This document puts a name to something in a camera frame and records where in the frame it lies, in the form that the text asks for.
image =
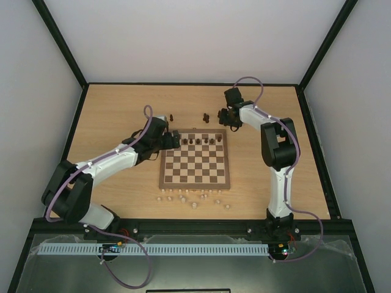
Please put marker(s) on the right controller board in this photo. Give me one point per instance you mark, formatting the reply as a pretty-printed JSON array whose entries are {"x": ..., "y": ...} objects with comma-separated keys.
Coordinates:
[{"x": 284, "y": 248}]

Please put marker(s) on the white slotted cable duct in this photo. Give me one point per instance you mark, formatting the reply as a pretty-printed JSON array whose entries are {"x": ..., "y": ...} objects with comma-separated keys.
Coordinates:
[{"x": 158, "y": 249}]

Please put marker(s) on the wooden chess board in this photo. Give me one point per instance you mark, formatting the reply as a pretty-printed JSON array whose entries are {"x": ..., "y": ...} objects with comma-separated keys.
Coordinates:
[{"x": 196, "y": 167}]

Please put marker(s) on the black frame rail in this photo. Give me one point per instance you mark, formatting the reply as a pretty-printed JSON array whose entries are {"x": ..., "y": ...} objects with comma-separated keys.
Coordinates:
[{"x": 253, "y": 230}]

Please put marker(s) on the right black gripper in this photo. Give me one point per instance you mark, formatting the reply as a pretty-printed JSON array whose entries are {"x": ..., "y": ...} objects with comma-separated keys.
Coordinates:
[{"x": 226, "y": 116}]

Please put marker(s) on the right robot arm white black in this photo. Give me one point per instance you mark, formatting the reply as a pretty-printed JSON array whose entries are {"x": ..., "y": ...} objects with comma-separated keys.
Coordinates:
[{"x": 279, "y": 150}]

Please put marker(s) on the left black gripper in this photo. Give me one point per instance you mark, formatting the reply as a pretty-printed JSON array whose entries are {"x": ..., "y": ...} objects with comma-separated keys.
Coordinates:
[{"x": 169, "y": 143}]

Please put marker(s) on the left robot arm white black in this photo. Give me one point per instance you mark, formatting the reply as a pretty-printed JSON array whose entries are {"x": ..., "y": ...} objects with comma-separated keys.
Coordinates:
[{"x": 68, "y": 195}]

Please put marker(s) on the left controller board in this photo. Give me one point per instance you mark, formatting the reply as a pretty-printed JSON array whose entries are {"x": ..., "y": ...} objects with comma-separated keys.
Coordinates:
[{"x": 112, "y": 248}]

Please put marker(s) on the controller board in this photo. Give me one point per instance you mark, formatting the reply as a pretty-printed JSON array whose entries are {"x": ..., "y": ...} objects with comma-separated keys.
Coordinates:
[
  {"x": 284, "y": 248},
  {"x": 112, "y": 248}
]

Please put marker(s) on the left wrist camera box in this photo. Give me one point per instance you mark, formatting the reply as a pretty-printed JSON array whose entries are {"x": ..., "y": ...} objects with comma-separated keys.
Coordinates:
[{"x": 163, "y": 118}]

